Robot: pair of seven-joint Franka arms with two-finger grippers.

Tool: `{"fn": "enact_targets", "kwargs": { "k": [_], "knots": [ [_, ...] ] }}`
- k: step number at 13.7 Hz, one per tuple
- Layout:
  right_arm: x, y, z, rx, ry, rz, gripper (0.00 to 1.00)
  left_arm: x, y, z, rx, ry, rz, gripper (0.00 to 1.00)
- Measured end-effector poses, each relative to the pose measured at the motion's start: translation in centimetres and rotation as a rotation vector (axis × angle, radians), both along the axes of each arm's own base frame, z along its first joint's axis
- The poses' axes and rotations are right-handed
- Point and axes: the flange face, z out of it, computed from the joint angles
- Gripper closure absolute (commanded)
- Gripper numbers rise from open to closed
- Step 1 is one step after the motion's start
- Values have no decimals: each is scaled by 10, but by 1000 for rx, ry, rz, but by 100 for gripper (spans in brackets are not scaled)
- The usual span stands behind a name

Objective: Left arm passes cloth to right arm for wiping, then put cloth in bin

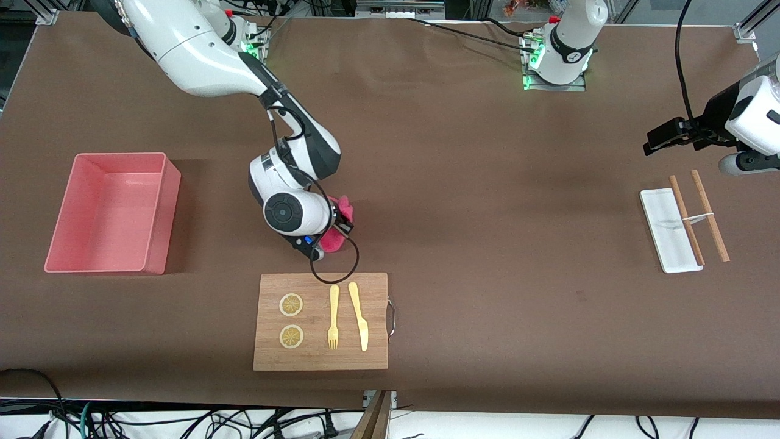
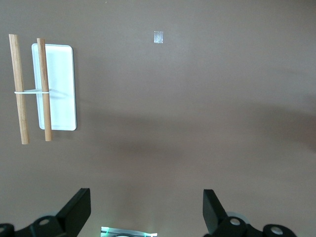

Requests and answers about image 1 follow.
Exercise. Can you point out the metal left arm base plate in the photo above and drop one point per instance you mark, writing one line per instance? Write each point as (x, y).
(551, 87)

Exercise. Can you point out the yellow plastic fork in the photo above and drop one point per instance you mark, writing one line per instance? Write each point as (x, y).
(334, 305)

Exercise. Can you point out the white rubber band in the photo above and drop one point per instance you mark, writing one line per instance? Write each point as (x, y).
(699, 215)

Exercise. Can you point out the grey power strip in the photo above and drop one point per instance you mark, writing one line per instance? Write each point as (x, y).
(399, 9)

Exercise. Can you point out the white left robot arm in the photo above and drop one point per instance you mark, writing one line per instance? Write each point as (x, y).
(573, 36)

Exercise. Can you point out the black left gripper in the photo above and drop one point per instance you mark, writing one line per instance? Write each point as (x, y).
(716, 113)

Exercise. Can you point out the aluminium frame bracket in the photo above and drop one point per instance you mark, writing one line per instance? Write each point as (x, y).
(393, 399)

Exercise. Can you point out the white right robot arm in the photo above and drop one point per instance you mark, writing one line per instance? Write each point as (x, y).
(201, 55)

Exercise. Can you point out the brown wooden post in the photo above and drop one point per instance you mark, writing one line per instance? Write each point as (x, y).
(372, 421)

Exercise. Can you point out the pink plastic bin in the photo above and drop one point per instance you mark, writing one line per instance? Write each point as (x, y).
(109, 213)

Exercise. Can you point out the wooden cutting board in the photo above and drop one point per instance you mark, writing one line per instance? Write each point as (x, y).
(317, 360)

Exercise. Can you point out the aluminium corner profile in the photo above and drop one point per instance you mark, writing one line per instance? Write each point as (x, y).
(47, 13)
(744, 32)

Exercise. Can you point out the lemon slice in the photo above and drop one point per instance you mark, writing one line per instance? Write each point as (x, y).
(291, 336)
(291, 305)

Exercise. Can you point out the yellow plastic knife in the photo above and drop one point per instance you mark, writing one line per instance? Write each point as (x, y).
(359, 317)

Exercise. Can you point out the pink cloth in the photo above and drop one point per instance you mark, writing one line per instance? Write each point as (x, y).
(334, 243)

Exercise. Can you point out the black power plug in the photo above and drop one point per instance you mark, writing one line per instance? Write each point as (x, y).
(330, 427)

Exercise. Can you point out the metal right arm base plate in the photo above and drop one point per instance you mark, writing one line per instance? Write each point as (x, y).
(262, 42)

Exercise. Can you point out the white rack base tray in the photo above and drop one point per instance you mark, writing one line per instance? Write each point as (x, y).
(661, 225)

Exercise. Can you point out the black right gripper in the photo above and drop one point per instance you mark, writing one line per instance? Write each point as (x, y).
(339, 224)

